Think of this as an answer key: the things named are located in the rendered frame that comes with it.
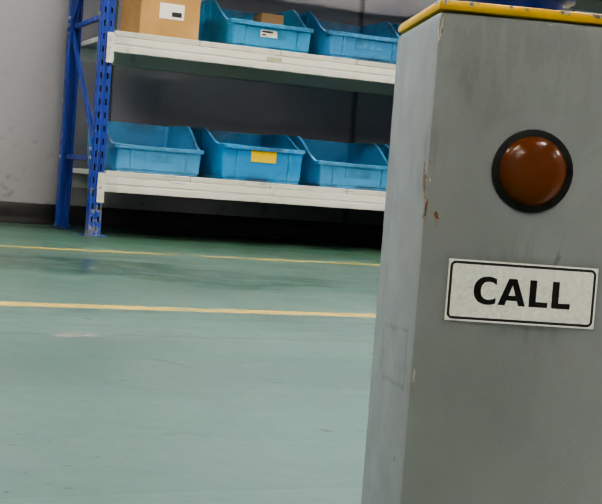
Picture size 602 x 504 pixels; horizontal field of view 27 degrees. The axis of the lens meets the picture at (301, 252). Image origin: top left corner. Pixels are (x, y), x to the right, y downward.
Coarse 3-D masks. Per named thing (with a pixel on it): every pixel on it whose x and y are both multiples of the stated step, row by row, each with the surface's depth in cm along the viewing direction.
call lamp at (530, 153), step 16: (512, 144) 40; (528, 144) 40; (544, 144) 40; (512, 160) 40; (528, 160) 40; (544, 160) 40; (560, 160) 40; (512, 176) 40; (528, 176) 40; (544, 176) 40; (560, 176) 40; (512, 192) 40; (528, 192) 40; (544, 192) 40
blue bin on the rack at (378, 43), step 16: (304, 16) 542; (320, 32) 525; (336, 32) 515; (352, 32) 570; (368, 32) 566; (384, 32) 550; (320, 48) 525; (336, 48) 517; (352, 48) 520; (368, 48) 522; (384, 48) 525
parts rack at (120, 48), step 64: (576, 0) 626; (128, 64) 540; (192, 64) 551; (256, 64) 501; (320, 64) 512; (384, 64) 524; (64, 128) 529; (64, 192) 533; (128, 192) 485; (192, 192) 495; (256, 192) 506; (320, 192) 517; (384, 192) 529
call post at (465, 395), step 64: (448, 64) 40; (512, 64) 40; (576, 64) 41; (448, 128) 40; (512, 128) 40; (576, 128) 41; (448, 192) 40; (576, 192) 41; (384, 256) 46; (448, 256) 40; (512, 256) 41; (576, 256) 41; (384, 320) 45; (448, 320) 41; (512, 320) 41; (576, 320) 41; (384, 384) 45; (448, 384) 41; (512, 384) 41; (576, 384) 41; (384, 448) 44; (448, 448) 41; (512, 448) 41; (576, 448) 41
